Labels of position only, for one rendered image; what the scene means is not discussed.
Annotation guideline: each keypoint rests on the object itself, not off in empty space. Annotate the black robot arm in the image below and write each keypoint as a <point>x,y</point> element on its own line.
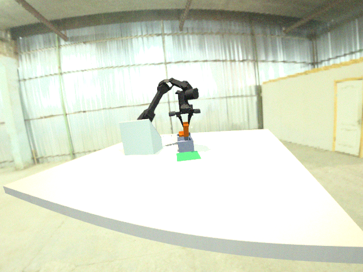
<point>187,93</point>

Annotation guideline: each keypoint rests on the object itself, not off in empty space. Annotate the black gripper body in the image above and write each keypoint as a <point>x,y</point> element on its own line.
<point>172,113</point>

